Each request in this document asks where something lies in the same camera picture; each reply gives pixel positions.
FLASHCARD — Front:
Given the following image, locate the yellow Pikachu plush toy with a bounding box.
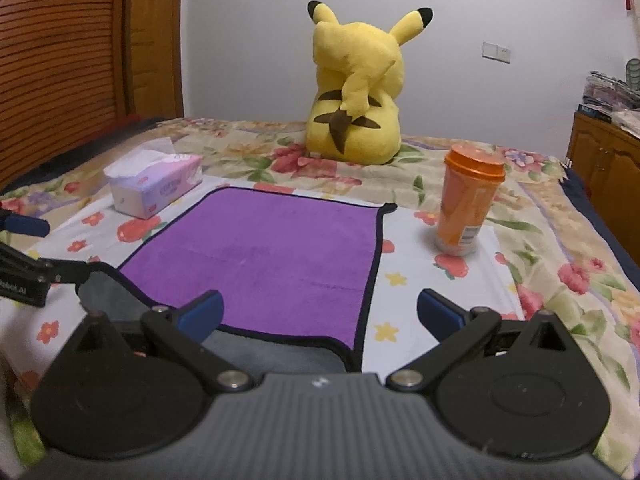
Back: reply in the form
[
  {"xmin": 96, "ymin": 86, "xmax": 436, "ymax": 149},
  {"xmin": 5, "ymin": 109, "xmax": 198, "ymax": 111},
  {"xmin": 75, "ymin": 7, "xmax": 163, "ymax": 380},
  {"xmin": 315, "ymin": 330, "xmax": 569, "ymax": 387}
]
[{"xmin": 306, "ymin": 0, "xmax": 433, "ymax": 165}]

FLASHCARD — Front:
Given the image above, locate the purple tissue box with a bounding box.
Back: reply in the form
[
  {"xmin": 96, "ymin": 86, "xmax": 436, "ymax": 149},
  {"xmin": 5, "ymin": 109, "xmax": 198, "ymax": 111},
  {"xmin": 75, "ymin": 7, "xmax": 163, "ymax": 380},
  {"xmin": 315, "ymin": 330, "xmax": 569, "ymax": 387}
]
[{"xmin": 104, "ymin": 136, "xmax": 203, "ymax": 220}]

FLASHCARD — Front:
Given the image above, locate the floral bed sheet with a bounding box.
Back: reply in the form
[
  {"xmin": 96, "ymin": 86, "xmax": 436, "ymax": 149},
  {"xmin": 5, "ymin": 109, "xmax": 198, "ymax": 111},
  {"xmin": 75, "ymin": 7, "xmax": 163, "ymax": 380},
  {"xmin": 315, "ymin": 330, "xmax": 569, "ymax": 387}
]
[{"xmin": 1, "ymin": 119, "xmax": 639, "ymax": 478}]

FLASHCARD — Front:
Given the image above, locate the white wall switch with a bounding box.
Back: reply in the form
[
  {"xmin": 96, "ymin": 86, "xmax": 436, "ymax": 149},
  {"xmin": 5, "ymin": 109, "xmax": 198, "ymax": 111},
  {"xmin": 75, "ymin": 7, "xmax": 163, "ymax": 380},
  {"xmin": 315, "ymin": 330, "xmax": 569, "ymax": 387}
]
[{"xmin": 482, "ymin": 42, "xmax": 511, "ymax": 64}]

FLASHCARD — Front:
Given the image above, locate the purple and grey towel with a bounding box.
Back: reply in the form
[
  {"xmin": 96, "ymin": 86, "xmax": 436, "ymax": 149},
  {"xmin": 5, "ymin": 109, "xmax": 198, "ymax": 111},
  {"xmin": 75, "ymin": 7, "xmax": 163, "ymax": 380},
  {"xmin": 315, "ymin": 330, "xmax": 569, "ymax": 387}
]
[{"xmin": 77, "ymin": 188, "xmax": 396, "ymax": 375}]

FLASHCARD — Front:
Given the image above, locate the wooden cabinet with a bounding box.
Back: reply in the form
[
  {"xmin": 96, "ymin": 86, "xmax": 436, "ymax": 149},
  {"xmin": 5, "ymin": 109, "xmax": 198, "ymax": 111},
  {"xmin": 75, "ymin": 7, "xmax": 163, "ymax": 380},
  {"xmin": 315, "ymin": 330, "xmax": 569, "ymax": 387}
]
[{"xmin": 567, "ymin": 112, "xmax": 640, "ymax": 261}]

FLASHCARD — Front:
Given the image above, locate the orange lidded plastic cup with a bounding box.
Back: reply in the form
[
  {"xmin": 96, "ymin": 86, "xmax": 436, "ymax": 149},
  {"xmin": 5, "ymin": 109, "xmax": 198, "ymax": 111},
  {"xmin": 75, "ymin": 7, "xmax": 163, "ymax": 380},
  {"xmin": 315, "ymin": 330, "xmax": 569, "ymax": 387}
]
[{"xmin": 435, "ymin": 143, "xmax": 506, "ymax": 257}]

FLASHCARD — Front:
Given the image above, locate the stack of folded items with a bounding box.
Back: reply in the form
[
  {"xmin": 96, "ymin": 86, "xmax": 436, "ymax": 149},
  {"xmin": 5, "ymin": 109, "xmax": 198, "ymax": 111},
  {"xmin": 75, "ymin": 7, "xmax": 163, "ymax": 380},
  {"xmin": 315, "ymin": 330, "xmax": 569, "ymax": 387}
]
[{"xmin": 577, "ymin": 58, "xmax": 640, "ymax": 138}]

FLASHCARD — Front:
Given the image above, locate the wooden headboard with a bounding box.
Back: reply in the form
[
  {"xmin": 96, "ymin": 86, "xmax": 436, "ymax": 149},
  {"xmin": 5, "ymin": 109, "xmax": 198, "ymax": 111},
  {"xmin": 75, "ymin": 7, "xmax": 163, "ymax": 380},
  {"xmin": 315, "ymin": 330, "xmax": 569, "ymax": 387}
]
[{"xmin": 1, "ymin": 0, "xmax": 183, "ymax": 185}]

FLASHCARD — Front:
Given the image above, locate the white fruit print cloth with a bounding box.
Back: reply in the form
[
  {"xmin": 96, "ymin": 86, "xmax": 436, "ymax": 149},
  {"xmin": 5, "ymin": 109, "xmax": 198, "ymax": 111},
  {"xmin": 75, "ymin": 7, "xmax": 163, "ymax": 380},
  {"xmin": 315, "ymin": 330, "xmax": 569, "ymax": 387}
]
[{"xmin": 27, "ymin": 177, "xmax": 523, "ymax": 376}]

